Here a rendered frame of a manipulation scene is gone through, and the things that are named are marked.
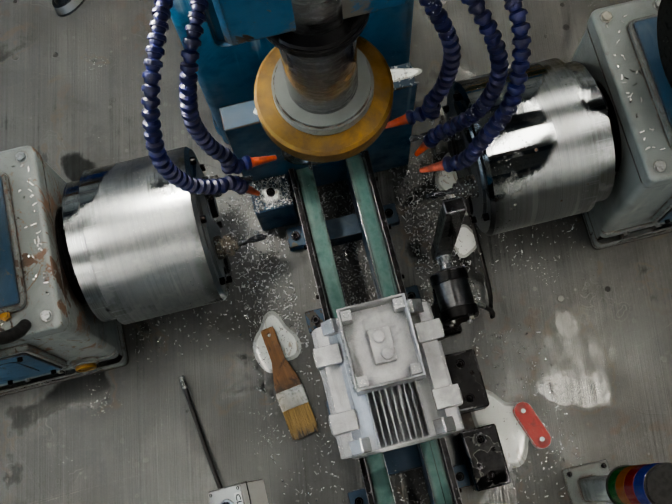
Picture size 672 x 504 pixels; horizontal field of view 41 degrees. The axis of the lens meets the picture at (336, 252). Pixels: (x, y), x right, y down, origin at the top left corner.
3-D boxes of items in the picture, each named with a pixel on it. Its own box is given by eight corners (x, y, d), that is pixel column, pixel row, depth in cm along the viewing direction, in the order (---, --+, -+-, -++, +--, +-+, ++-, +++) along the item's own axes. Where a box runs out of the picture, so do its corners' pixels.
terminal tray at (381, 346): (335, 319, 134) (333, 309, 127) (404, 302, 134) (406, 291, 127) (355, 397, 130) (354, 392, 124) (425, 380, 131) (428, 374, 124)
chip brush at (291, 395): (254, 334, 161) (253, 333, 160) (280, 323, 161) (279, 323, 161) (293, 442, 156) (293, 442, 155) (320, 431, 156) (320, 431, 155)
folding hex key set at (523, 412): (508, 408, 156) (510, 407, 154) (524, 399, 156) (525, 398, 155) (537, 452, 154) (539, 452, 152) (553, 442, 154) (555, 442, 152)
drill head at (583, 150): (395, 132, 158) (399, 67, 134) (619, 78, 159) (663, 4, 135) (432, 265, 151) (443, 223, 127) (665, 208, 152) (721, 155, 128)
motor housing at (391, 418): (315, 342, 148) (306, 321, 130) (426, 314, 149) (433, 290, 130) (343, 462, 143) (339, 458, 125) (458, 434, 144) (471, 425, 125)
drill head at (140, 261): (26, 221, 156) (-38, 171, 132) (230, 171, 157) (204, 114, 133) (47, 359, 150) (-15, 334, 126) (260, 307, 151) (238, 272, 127)
